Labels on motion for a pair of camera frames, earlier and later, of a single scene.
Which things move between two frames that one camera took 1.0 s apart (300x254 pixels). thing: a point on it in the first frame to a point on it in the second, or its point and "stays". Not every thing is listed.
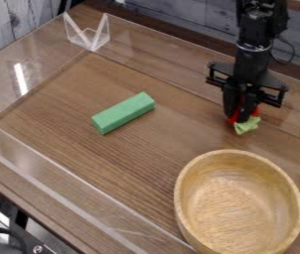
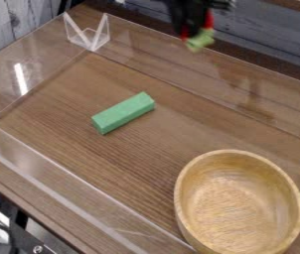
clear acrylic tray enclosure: [82, 63] stays
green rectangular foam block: [123, 112] stays
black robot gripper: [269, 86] to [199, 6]
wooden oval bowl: [238, 203] stays
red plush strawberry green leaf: [244, 125] to [206, 38]
